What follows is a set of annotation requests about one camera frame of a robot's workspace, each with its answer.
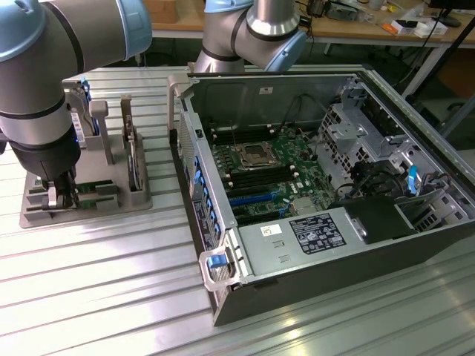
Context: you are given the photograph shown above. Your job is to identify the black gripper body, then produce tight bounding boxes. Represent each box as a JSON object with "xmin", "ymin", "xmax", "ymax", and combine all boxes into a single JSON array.
[{"xmin": 10, "ymin": 128, "xmax": 82, "ymax": 182}]

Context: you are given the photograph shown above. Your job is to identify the green RAM stick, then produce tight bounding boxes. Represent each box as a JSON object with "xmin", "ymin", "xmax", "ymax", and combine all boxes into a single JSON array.
[
  {"xmin": 31, "ymin": 180, "xmax": 113, "ymax": 194},
  {"xmin": 26, "ymin": 197, "xmax": 115, "ymax": 211}
]

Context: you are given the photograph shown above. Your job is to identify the RAM slot white latches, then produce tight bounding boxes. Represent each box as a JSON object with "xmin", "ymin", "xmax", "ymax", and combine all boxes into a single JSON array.
[
  {"xmin": 214, "ymin": 130, "xmax": 275, "ymax": 142},
  {"xmin": 225, "ymin": 163, "xmax": 296, "ymax": 178},
  {"xmin": 229, "ymin": 171, "xmax": 298, "ymax": 187},
  {"xmin": 211, "ymin": 123, "xmax": 271, "ymax": 134}
]

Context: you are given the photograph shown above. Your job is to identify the grey parts rack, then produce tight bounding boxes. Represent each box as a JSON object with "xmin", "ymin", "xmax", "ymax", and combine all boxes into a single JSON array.
[{"xmin": 19, "ymin": 77, "xmax": 154, "ymax": 229}]

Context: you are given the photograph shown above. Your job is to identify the hard disk with blue caddy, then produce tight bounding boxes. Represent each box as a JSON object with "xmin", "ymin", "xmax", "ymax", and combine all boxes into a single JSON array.
[{"xmin": 66, "ymin": 76, "xmax": 100, "ymax": 150}]

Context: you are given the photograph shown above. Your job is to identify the green graphics card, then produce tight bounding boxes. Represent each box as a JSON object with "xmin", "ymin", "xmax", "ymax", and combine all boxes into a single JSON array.
[{"xmin": 120, "ymin": 95, "xmax": 144, "ymax": 194}]

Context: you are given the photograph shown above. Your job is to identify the long black expansion slot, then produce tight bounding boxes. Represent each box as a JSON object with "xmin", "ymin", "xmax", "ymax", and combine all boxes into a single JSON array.
[
  {"xmin": 236, "ymin": 208, "xmax": 289, "ymax": 225},
  {"xmin": 226, "ymin": 183, "xmax": 278, "ymax": 197}
]

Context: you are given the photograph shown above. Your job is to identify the silver CPU socket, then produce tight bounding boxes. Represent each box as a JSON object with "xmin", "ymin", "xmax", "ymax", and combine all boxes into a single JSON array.
[{"xmin": 237, "ymin": 142, "xmax": 270, "ymax": 168}]

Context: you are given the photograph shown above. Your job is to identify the blue expansion slot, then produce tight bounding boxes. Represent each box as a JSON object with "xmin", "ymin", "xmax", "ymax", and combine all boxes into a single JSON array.
[{"xmin": 229, "ymin": 191, "xmax": 289, "ymax": 207}]

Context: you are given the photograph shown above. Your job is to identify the grey power supply unit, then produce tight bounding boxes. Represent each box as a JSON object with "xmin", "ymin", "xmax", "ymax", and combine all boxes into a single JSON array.
[{"xmin": 237, "ymin": 206, "xmax": 368, "ymax": 280}]

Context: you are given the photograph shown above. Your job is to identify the silver chipset heat sink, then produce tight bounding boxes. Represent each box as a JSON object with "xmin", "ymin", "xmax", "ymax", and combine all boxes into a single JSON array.
[{"xmin": 290, "ymin": 197, "xmax": 323, "ymax": 219}]

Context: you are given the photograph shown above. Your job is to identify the green motherboard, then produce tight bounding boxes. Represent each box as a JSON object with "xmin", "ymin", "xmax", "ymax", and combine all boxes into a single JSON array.
[{"xmin": 206, "ymin": 122, "xmax": 337, "ymax": 228}]

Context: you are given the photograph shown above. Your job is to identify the perforated silver disk bay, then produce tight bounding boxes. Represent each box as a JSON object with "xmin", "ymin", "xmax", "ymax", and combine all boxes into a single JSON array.
[{"xmin": 317, "ymin": 102, "xmax": 370, "ymax": 179}]

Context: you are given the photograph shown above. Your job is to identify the open black PC case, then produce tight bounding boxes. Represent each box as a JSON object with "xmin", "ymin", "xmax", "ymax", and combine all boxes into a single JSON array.
[{"xmin": 166, "ymin": 65, "xmax": 475, "ymax": 327}]

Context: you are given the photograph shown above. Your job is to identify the black plastic shroud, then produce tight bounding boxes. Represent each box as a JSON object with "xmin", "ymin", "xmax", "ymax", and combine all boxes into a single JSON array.
[{"xmin": 328, "ymin": 195, "xmax": 417, "ymax": 245}]

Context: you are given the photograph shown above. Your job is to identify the black electronic device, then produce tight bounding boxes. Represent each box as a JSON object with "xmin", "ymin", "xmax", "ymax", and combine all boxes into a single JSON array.
[{"xmin": 307, "ymin": 0, "xmax": 337, "ymax": 18}]

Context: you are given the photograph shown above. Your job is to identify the wooden workbench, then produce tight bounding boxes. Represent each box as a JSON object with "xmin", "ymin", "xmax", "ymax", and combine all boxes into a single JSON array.
[{"xmin": 142, "ymin": 0, "xmax": 475, "ymax": 49}]

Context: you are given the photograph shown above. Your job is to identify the blue disk bay lever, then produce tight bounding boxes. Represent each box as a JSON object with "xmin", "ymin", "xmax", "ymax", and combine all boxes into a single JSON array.
[{"xmin": 407, "ymin": 165, "xmax": 419, "ymax": 194}]

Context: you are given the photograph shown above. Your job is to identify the black white box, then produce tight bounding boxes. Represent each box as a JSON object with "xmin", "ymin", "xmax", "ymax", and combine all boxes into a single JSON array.
[{"xmin": 393, "ymin": 18, "xmax": 420, "ymax": 31}]

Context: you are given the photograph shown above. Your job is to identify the black tripod leg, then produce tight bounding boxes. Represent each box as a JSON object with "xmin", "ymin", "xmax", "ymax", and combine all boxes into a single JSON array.
[{"xmin": 404, "ymin": 18, "xmax": 475, "ymax": 103}]

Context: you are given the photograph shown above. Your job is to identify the black monitor with stand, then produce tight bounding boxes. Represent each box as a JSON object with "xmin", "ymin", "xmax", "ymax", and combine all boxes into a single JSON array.
[{"xmin": 428, "ymin": 0, "xmax": 463, "ymax": 27}]

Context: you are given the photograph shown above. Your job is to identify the black round cable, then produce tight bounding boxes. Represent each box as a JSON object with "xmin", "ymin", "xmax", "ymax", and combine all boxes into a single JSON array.
[{"xmin": 281, "ymin": 93, "xmax": 330, "ymax": 131}]

